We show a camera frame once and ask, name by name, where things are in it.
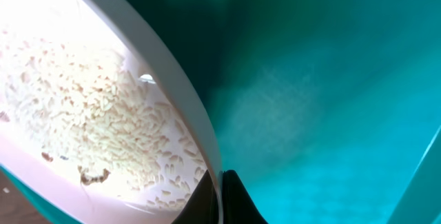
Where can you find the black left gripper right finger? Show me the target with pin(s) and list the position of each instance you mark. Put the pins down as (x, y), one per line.
(238, 206)

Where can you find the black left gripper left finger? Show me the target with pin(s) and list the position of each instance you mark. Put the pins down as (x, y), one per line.
(202, 207)

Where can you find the large white plate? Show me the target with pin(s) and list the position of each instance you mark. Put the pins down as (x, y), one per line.
(118, 24)

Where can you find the teal serving tray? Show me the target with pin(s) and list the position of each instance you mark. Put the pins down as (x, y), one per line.
(328, 110)

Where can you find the pile of rice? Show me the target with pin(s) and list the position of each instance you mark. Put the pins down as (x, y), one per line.
(91, 120)

